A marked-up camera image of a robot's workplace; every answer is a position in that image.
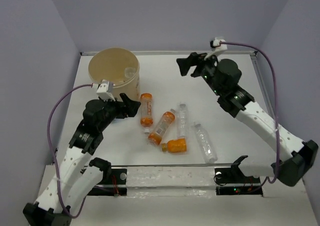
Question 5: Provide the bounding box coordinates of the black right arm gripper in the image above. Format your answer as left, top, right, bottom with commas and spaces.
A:
173, 51, 221, 96

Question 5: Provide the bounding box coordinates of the clear bottle inside bin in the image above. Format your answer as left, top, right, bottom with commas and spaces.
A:
101, 78, 128, 87

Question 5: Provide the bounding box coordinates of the short orange bottle yellow cap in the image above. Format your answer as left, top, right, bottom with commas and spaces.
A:
161, 138, 187, 153

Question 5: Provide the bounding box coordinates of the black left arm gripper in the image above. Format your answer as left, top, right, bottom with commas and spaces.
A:
97, 93, 140, 131

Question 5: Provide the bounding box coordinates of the orange bottle with white cap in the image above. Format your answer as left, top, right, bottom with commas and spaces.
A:
140, 93, 154, 134

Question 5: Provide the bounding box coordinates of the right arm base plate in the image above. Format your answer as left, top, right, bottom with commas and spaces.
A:
213, 167, 263, 196

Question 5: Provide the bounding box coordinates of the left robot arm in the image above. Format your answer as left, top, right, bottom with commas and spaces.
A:
23, 93, 141, 225

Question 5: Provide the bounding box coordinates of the clear crushed plastic bottle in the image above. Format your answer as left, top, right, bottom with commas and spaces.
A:
177, 103, 189, 138

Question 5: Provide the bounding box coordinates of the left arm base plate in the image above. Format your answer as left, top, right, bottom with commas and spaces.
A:
88, 167, 127, 196

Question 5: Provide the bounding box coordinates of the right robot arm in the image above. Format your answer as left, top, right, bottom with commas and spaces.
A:
176, 52, 319, 187

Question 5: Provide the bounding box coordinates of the beige plastic bin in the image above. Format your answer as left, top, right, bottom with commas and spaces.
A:
88, 48, 140, 101

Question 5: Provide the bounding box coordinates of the clear bottle blue green label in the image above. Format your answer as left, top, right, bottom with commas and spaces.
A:
124, 67, 137, 80

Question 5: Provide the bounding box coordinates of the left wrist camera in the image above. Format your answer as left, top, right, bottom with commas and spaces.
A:
92, 80, 115, 101

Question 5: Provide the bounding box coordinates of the tall orange juice bottle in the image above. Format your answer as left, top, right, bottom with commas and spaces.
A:
148, 109, 176, 145

